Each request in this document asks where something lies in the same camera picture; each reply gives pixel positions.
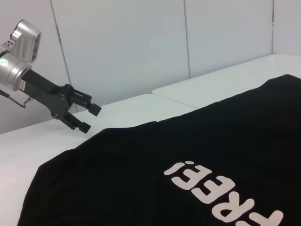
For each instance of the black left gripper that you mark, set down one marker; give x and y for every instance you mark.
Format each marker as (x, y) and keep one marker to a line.
(44, 94)

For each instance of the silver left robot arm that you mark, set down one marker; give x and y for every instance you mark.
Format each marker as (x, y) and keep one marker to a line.
(10, 73)

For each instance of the black shirt with FREE print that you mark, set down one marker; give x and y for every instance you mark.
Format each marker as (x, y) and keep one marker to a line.
(141, 169)

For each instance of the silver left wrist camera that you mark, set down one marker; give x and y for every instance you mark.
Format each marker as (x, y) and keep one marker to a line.
(27, 41)

